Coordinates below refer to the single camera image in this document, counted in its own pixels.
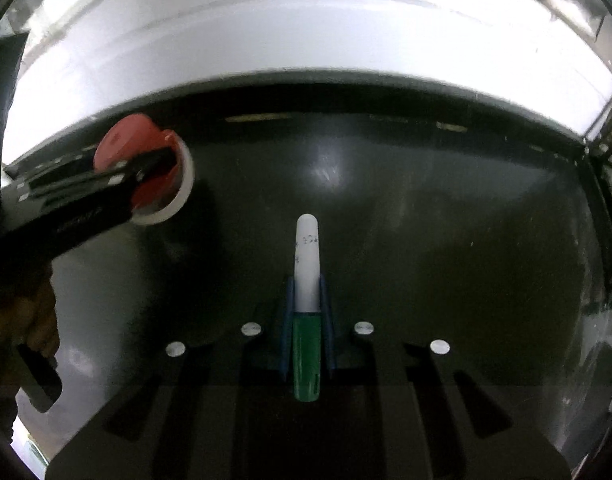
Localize green white marker pen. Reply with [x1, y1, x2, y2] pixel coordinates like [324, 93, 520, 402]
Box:
[293, 214, 321, 402]

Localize red plastic cup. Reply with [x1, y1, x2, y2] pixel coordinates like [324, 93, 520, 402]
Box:
[93, 113, 195, 226]

